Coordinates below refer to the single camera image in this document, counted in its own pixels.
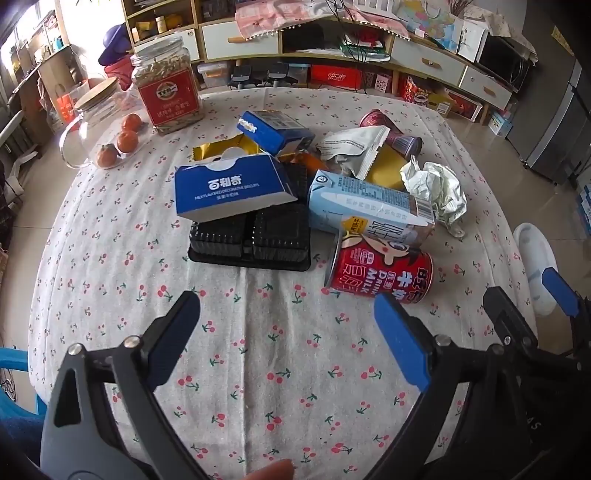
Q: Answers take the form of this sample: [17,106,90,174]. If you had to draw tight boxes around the clear plastic storage box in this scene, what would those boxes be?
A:
[198,62,232,87]

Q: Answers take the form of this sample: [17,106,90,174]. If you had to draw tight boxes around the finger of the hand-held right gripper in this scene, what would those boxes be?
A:
[482,286,540,354]
[541,267,591,326]

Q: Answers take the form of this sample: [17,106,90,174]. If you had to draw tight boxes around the black plastic tray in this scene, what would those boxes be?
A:
[188,164,311,273]

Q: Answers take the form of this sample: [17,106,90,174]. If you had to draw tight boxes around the blue plastic chair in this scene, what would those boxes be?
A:
[0,348,49,416]

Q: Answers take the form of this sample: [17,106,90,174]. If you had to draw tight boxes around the light blue milk carton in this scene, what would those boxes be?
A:
[307,169,436,245]

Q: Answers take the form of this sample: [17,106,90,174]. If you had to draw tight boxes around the blue white carton stack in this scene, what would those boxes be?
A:
[575,182,591,223]

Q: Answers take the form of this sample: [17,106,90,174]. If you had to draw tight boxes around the pink checked cloth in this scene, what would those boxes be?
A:
[235,0,411,41]

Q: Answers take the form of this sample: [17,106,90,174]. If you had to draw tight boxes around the red cloth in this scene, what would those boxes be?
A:
[355,28,386,47]

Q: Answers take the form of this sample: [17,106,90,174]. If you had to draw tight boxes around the black handheld device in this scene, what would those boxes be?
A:
[268,64,300,88]
[230,65,254,89]

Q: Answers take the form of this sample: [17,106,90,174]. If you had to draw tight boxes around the grey refrigerator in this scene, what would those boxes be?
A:
[505,60,591,185]

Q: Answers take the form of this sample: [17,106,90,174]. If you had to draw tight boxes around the white paper bag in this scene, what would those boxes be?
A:
[457,18,490,63]

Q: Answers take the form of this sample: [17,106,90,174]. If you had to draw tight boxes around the red gift box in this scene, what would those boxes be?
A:
[447,91,483,121]

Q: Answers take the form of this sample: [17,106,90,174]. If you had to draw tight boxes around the clear plastic fruit pack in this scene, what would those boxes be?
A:
[92,111,148,171]

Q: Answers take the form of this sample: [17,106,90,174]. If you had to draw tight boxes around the small blue box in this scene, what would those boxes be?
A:
[236,111,315,157]

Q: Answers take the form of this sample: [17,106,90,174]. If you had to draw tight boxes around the black bag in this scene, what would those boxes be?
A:
[283,21,326,52]

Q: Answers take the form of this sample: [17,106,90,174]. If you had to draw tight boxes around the floral cloth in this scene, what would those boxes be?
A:
[466,9,539,63]

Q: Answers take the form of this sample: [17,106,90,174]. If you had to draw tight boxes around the flat red box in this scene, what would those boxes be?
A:
[310,65,363,89]

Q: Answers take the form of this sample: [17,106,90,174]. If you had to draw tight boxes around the red milk can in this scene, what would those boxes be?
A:
[323,233,434,305]

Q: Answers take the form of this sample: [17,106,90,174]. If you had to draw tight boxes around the dented dark red can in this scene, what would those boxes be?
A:
[359,109,423,158]

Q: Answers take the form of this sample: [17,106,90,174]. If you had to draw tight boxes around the silver foil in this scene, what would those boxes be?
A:
[399,156,468,238]

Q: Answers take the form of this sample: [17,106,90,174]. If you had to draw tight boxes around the red plastic basket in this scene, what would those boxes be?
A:
[104,62,134,90]

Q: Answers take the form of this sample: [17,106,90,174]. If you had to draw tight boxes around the brown cardboard box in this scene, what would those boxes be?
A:
[37,46,90,126]

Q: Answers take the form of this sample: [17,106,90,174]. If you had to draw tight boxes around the white plastic basin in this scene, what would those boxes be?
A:
[513,223,559,317]

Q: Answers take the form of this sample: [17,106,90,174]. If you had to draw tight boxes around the wooden tv cabinet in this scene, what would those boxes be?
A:
[198,0,513,125]

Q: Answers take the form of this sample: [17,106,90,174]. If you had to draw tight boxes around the blue and white box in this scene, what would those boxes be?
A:
[488,110,515,136]

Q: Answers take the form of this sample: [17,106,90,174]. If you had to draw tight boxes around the large blue biscuit box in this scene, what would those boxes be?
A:
[174,148,298,223]

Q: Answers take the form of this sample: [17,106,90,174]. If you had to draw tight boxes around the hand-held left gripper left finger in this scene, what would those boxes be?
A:
[41,290,218,480]

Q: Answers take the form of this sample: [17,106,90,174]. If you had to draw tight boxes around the purple plastic tub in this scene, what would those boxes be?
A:
[99,24,134,65]

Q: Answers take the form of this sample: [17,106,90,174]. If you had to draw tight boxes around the map print paper bag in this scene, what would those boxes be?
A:
[397,0,467,49]

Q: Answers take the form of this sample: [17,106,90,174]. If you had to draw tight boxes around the white snack wrapper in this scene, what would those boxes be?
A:
[315,126,419,191]

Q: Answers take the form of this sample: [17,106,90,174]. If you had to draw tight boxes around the orange dried pepper with stem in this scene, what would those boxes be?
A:
[279,152,331,174]

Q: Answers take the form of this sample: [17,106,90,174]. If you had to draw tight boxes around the person's left hand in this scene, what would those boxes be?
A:
[244,459,295,480]

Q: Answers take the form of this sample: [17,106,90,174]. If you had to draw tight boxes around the black microwave oven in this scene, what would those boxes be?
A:
[478,34,532,90]

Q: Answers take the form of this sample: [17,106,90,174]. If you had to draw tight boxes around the wooden shelf cabinet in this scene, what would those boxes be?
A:
[121,0,201,63]

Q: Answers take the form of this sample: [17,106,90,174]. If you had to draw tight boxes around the seed jar with red label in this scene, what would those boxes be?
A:
[130,36,205,136]

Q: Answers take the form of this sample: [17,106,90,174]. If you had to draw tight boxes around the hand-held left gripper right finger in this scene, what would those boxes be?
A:
[365,293,485,480]

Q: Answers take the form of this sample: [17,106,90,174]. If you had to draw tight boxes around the green and white plastic bag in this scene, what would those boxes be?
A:
[342,39,391,63]

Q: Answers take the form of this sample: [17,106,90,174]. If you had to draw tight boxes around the glass jar with wooden lid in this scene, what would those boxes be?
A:
[60,76,139,169]

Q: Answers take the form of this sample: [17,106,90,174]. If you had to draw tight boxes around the yellow printed carton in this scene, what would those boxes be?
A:
[399,76,455,116]

